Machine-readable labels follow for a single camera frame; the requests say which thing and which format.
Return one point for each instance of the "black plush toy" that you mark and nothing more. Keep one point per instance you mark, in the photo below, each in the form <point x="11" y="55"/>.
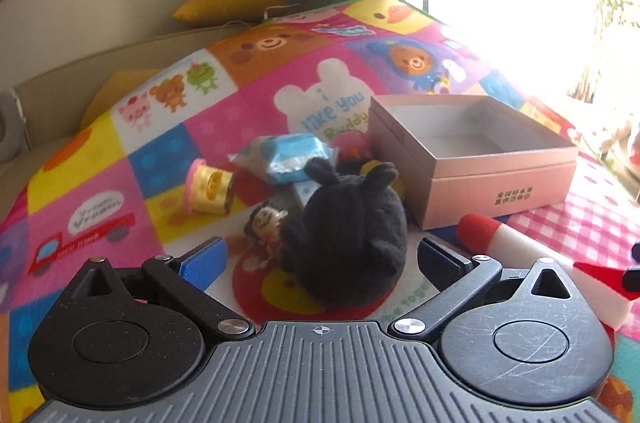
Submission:
<point x="348" y="247"/>

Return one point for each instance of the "pink round toy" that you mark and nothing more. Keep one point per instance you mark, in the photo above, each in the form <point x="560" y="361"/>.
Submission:
<point x="352" y="145"/>

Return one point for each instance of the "pink yellow cupcake toy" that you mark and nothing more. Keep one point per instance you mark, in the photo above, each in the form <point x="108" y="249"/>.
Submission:
<point x="208" y="189"/>

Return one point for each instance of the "beige sofa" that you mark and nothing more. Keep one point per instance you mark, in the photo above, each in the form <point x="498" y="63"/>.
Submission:
<point x="55" y="101"/>

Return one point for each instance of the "blue wet wipes pack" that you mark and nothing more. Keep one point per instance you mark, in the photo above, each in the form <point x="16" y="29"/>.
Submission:
<point x="282" y="159"/>

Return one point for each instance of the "pink cardboard box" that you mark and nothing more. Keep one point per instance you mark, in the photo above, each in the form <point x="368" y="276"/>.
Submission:
<point x="469" y="154"/>

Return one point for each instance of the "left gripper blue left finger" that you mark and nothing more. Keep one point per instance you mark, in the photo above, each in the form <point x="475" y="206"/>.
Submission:
<point x="180" y="284"/>

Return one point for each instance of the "colourful cartoon play mat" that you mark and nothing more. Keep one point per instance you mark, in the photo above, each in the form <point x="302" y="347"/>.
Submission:
<point x="81" y="342"/>

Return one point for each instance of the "small doll figure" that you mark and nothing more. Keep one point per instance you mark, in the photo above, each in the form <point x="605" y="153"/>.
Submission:
<point x="264" y="226"/>

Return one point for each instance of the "yellow cushion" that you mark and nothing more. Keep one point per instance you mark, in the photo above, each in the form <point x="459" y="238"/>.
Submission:
<point x="219" y="12"/>
<point x="117" y="86"/>

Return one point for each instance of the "grey neck pillow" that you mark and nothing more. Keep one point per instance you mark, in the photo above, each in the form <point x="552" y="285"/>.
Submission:
<point x="14" y="134"/>

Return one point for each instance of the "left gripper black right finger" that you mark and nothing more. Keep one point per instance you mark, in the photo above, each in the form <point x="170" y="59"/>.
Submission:
<point x="462" y="284"/>

